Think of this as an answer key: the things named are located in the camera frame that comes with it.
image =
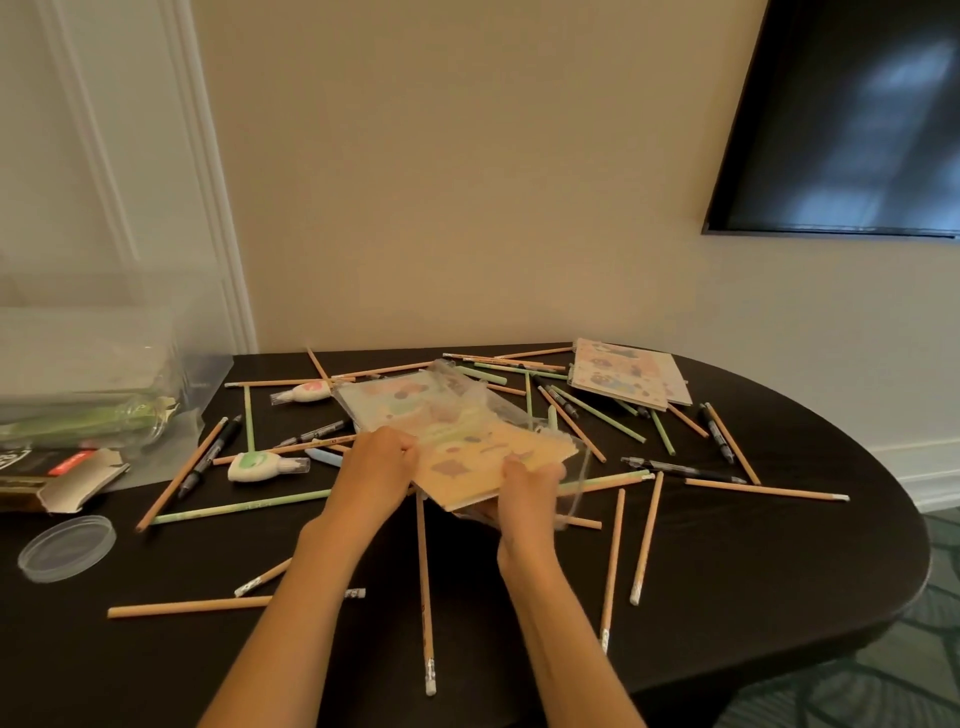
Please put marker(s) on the clear plastic storage bin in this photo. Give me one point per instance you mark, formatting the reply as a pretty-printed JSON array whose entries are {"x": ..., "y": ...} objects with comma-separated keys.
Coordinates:
[{"x": 112, "y": 292}]

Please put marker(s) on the light green pencil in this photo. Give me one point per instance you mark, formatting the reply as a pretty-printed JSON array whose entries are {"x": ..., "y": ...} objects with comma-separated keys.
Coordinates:
[
  {"x": 240, "y": 507},
  {"x": 249, "y": 420},
  {"x": 622, "y": 475}
]

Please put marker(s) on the clear tube of green pens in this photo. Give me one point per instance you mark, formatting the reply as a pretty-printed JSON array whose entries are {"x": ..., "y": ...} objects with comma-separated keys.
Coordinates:
[{"x": 75, "y": 424}]

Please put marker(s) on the cluster of pencils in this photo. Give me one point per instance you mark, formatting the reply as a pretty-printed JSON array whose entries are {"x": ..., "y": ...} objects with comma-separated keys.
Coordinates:
[{"x": 574, "y": 425}]

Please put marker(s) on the white pink correction tape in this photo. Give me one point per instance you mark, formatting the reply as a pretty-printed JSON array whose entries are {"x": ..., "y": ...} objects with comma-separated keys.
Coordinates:
[{"x": 307, "y": 391}]

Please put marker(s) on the black gold pen box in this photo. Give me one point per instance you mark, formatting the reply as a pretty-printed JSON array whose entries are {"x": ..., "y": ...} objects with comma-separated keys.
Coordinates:
[{"x": 60, "y": 480}]

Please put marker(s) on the yellow brown dog notebook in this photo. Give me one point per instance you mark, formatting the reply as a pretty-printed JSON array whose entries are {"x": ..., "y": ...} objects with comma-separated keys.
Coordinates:
[{"x": 472, "y": 465}]

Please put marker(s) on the person's right hand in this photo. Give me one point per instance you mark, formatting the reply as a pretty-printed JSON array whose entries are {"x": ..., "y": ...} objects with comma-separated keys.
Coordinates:
[{"x": 529, "y": 517}]

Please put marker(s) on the person's right forearm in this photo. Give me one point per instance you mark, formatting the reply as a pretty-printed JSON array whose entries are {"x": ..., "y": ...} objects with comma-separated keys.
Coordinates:
[{"x": 570, "y": 660}]

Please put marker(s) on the black wall television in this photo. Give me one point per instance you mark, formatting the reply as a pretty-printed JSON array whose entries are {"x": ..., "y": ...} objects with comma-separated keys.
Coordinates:
[{"x": 840, "y": 120}]

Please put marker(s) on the person's left forearm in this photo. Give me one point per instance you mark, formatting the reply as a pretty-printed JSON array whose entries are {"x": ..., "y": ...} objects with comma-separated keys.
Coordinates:
[{"x": 292, "y": 637}]

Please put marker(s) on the person's left hand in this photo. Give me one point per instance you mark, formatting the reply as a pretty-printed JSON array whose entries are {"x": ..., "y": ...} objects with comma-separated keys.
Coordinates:
[{"x": 371, "y": 480}]

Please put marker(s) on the round clear plastic lid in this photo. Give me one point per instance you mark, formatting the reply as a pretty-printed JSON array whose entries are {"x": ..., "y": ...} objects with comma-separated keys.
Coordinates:
[{"x": 67, "y": 549}]

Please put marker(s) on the white dotted notebook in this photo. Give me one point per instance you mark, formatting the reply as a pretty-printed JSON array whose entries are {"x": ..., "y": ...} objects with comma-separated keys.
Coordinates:
[{"x": 90, "y": 352}]

